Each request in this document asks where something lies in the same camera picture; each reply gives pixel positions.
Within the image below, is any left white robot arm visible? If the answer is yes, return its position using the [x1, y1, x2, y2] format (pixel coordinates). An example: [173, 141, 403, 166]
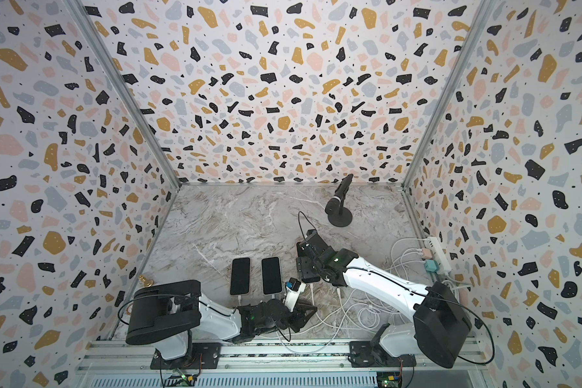
[121, 280, 318, 361]

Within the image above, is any gold chess piece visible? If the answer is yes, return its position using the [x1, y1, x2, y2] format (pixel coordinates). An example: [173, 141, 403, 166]
[138, 275, 155, 288]

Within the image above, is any white power strip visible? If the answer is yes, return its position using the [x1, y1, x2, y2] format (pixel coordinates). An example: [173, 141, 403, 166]
[426, 237, 452, 275]

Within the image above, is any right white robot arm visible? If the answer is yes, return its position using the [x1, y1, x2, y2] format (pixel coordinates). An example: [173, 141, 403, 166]
[297, 230, 472, 369]

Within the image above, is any pink charger plug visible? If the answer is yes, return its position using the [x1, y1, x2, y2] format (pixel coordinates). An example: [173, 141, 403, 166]
[421, 248, 433, 260]

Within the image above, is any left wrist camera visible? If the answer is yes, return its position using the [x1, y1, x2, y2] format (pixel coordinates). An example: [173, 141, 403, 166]
[284, 277, 306, 312]

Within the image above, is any black microphone on stand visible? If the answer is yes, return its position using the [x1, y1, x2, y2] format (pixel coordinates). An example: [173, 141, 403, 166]
[325, 174, 353, 227]

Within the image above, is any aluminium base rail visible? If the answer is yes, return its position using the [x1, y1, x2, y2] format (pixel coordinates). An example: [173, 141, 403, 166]
[73, 339, 493, 387]

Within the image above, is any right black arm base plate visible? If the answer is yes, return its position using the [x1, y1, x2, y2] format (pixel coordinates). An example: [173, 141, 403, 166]
[348, 341, 403, 368]

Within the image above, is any phone pink case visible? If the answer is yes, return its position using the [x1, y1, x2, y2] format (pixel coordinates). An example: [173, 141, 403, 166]
[301, 275, 321, 284]
[230, 257, 251, 296]

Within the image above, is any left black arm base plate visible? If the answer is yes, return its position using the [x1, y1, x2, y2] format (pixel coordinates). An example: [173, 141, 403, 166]
[150, 342, 222, 370]

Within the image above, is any teal charger plug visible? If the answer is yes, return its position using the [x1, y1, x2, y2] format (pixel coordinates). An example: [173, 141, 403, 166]
[424, 260, 440, 273]

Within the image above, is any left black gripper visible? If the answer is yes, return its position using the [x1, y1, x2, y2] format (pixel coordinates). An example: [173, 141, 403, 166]
[255, 301, 320, 339]

